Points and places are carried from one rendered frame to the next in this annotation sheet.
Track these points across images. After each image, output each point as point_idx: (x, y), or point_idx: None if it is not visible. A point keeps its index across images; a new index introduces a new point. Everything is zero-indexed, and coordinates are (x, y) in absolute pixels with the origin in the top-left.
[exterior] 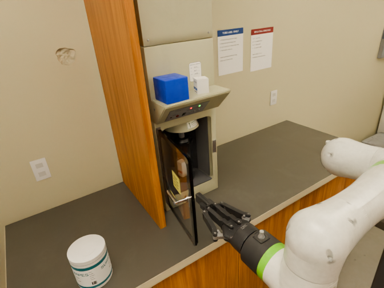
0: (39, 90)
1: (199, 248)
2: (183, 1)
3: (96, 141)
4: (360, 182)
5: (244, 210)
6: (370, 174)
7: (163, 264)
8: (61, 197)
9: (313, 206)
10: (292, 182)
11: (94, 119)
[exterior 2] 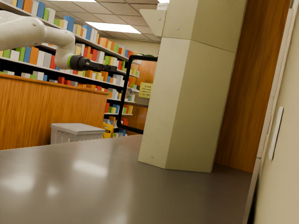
0: (285, 55)
1: (116, 138)
2: None
3: (273, 114)
4: (46, 26)
5: (90, 145)
6: None
7: (133, 137)
8: (262, 159)
9: (68, 31)
10: (21, 157)
11: (279, 88)
